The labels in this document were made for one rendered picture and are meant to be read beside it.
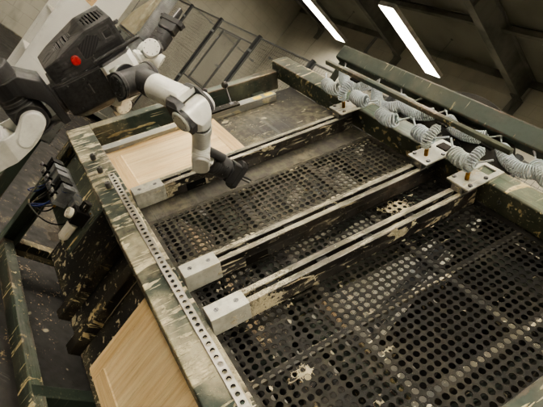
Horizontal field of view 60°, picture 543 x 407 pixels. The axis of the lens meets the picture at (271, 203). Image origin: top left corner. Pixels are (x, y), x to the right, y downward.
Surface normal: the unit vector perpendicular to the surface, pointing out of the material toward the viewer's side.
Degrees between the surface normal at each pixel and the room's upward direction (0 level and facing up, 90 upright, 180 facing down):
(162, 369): 90
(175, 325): 51
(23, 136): 90
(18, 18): 90
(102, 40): 90
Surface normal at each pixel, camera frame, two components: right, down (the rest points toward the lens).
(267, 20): 0.46, 0.48
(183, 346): -0.08, -0.79
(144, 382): -0.60, -0.38
